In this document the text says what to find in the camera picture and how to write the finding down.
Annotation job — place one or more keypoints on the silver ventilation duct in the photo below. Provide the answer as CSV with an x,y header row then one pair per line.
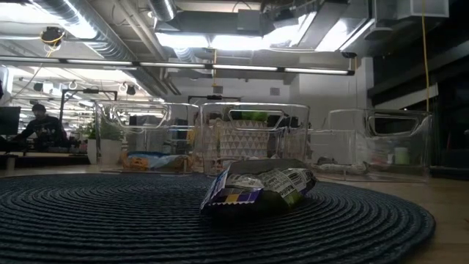
x,y
95,36
163,9

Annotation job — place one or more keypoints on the succulent in patterned pot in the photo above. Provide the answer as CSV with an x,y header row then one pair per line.
x,y
242,141

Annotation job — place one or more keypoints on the round dark woven placemat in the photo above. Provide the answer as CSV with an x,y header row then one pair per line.
x,y
110,220

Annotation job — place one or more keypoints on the black aluminium table frame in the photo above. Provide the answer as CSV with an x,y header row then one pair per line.
x,y
450,172

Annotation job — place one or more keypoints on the leafy plant in white pot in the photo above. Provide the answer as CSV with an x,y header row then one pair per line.
x,y
106,150

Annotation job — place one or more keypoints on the black computer monitor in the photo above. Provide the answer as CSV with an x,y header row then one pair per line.
x,y
9,121

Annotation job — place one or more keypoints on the person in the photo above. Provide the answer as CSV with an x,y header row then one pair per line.
x,y
42,128

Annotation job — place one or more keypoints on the clear plastic bin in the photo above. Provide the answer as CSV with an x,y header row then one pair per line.
x,y
256,108
146,110
395,117

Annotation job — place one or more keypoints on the blue granola bar wrapper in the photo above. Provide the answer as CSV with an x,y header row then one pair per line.
x,y
165,162
256,183
146,154

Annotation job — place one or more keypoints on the black gantry frame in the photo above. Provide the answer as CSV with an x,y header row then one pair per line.
x,y
214,97

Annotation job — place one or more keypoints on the long LED light bar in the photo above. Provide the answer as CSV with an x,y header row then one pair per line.
x,y
172,65

